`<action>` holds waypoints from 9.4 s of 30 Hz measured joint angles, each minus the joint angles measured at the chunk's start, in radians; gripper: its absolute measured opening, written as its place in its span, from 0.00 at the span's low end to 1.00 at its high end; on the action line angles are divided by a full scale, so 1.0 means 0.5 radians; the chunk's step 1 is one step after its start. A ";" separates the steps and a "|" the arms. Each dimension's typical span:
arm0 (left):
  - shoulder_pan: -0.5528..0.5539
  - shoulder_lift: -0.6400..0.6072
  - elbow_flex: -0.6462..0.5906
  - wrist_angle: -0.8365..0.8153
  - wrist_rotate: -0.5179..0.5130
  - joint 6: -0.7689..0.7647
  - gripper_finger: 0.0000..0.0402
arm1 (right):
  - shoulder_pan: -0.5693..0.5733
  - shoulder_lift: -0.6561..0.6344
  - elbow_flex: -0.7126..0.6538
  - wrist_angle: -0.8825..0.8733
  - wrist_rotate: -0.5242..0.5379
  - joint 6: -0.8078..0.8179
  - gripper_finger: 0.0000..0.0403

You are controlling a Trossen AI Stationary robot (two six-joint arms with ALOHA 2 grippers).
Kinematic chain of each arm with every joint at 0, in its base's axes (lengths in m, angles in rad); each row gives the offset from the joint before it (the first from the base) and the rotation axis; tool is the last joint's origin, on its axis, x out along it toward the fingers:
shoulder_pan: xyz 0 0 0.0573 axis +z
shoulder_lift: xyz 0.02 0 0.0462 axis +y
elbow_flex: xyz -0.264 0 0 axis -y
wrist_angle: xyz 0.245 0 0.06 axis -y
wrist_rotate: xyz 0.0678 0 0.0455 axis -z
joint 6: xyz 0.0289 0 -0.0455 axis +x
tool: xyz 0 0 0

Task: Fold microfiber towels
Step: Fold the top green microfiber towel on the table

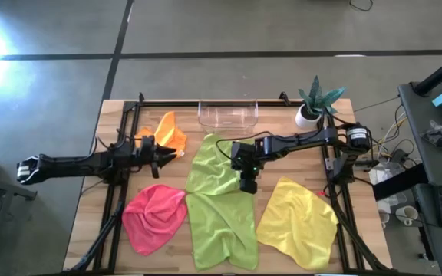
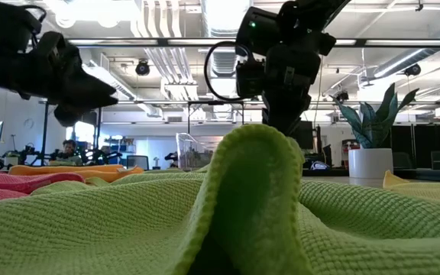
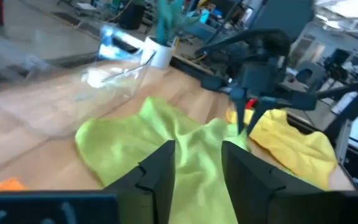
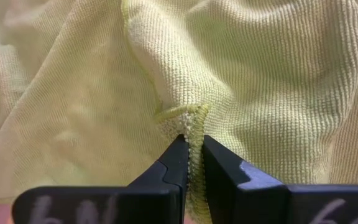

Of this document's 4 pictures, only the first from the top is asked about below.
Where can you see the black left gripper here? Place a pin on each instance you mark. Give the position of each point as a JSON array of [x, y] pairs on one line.
[[144, 153]]

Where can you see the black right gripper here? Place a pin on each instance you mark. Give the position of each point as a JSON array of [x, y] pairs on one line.
[[246, 161]]

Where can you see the orange microfiber towel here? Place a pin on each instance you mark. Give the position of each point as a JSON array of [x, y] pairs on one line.
[[169, 132]]

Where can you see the lime green microfiber towel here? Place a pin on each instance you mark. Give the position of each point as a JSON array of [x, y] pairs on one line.
[[209, 168], [221, 230]]

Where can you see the pink microfiber towel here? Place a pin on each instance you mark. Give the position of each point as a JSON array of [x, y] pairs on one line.
[[152, 218]]

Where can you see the yellow microfiber towel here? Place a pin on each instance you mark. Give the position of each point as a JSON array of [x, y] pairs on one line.
[[297, 222]]

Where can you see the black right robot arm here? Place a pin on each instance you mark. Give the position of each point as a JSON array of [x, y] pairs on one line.
[[301, 138]]

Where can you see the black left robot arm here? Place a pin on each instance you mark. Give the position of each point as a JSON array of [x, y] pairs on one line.
[[71, 166]]

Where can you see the clear plastic bin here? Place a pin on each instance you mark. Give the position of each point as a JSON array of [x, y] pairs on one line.
[[226, 117]]

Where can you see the potted plant white pot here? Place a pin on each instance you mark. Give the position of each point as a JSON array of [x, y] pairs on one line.
[[305, 119]]

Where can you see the small red clip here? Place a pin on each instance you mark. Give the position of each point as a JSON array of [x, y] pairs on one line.
[[321, 194]]

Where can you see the white plastic bag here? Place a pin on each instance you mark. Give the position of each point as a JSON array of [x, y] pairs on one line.
[[378, 174]]

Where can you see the small white cup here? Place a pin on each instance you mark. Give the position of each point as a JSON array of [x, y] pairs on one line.
[[383, 218]]

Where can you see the black flat bar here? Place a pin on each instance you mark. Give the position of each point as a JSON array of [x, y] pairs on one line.
[[397, 183]]

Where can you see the black power adapter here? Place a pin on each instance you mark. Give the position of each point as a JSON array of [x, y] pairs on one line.
[[399, 155]]

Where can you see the black metal stand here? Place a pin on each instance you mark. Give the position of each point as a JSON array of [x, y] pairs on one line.
[[10, 189]]

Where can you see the white mug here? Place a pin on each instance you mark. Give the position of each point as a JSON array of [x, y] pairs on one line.
[[400, 216]]

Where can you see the grey side desk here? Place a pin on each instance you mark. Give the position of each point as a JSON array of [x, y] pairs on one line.
[[416, 103]]

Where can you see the black pole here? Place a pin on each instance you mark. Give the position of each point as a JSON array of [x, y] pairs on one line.
[[439, 73]]

